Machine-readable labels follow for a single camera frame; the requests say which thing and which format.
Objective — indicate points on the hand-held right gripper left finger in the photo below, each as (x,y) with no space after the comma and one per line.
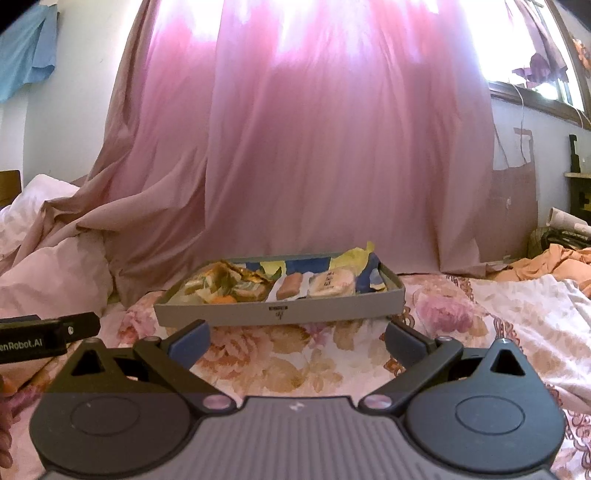
(189,345)

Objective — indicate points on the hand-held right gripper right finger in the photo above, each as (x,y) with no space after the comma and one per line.
(406,344)

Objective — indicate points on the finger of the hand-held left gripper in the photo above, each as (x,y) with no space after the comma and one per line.
(83,327)

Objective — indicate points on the yellow biscuit packet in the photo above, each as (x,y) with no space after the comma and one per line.
(198,284)

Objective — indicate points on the grey cardboard box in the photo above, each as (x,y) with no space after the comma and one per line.
(323,311)

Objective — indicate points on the yellow gold snack packet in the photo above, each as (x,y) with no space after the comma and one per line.
(249,273)

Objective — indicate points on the round rice cracker packet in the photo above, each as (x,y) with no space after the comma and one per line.
(332,282)

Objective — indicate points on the clear sausage packet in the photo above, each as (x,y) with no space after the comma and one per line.
(291,285)

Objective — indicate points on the pink duvet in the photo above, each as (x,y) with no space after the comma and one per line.
(51,258)

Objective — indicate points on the floral bedsheet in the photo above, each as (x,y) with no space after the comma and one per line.
(485,323)

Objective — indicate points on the yellow blue lining paper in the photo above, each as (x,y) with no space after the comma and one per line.
(364,263)

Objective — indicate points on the wooden headboard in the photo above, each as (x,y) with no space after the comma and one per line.
(10,187)

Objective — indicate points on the orange cloth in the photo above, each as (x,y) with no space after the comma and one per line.
(554,265)

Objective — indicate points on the dark bag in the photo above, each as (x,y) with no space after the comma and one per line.
(554,240)

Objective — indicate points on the rolled white paper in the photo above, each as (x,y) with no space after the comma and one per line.
(570,220)

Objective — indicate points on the pink curtain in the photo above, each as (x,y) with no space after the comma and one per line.
(323,138)

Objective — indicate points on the wooden desk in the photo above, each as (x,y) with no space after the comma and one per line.
(579,194)

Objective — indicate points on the black stand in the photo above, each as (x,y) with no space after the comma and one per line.
(574,154)

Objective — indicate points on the blue cloth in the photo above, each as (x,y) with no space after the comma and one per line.
(23,50)

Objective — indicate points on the purple window decoration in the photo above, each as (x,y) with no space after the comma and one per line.
(540,69)

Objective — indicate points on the window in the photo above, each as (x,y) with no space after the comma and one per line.
(531,37)

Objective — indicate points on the orange flower wall decoration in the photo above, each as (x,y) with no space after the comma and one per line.
(581,53)

